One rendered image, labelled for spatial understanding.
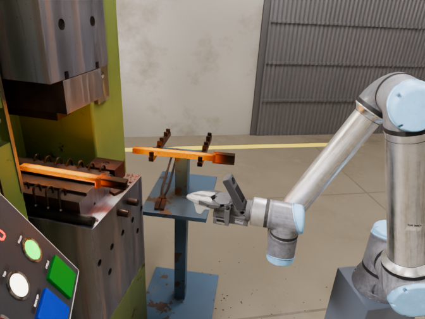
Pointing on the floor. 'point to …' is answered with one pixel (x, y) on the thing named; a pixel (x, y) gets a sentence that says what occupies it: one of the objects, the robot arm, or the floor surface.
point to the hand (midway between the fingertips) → (190, 194)
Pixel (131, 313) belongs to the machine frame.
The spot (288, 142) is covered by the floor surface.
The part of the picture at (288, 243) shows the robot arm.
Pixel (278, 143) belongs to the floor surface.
